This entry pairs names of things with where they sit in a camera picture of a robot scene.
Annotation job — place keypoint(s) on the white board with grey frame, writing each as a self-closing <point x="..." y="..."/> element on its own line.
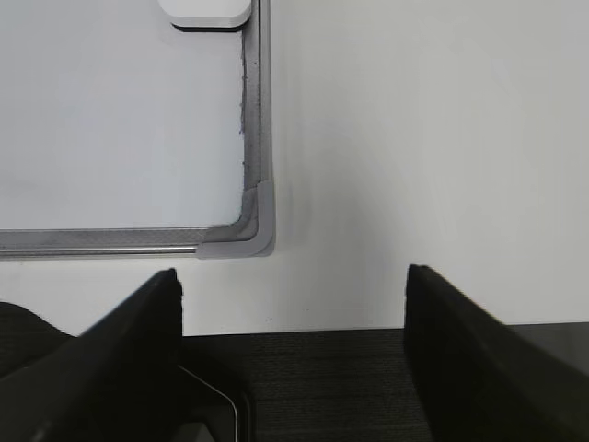
<point x="123" y="135"/>

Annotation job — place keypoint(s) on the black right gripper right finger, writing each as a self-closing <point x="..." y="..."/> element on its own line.
<point x="478" y="380"/>

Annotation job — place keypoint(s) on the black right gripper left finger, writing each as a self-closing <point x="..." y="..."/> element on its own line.
<point x="114" y="382"/>

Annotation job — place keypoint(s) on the white board eraser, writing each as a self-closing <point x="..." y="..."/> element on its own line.
<point x="207" y="14"/>

